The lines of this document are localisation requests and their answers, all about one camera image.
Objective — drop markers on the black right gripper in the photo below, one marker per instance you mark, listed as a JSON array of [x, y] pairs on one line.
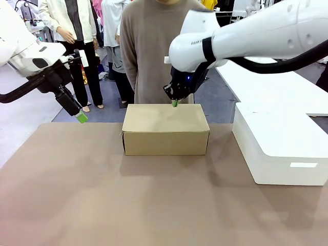
[[191, 79]]

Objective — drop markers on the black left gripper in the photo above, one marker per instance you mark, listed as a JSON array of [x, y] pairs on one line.
[[55, 79]]

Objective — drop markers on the brown cardboard shoe box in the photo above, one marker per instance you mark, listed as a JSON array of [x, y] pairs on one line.
[[166, 143]]

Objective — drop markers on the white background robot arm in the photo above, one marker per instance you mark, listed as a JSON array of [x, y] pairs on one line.
[[252, 7]]

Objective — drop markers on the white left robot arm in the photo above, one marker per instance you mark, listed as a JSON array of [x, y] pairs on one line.
[[15, 38]]

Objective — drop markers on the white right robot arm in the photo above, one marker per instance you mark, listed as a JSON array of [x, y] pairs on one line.
[[256, 30]]

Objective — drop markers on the colourful clothes pile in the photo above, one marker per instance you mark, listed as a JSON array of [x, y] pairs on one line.
[[103, 74]]

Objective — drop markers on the person in beige sweater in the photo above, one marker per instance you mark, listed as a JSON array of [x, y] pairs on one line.
[[151, 51]]

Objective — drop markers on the pink garment mannequin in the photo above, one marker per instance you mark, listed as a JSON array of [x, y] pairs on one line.
[[97, 10]]

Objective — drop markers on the white plastic bin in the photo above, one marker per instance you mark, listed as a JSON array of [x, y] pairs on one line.
[[282, 143]]

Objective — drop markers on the black clothed bystander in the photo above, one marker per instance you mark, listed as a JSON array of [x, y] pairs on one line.
[[323, 79]]

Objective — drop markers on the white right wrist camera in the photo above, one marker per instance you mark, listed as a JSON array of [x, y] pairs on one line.
[[167, 60]]

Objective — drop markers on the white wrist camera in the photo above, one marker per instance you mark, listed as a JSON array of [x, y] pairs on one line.
[[167, 60], [82, 58]]

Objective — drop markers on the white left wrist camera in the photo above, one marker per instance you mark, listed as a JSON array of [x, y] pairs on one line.
[[82, 58]]

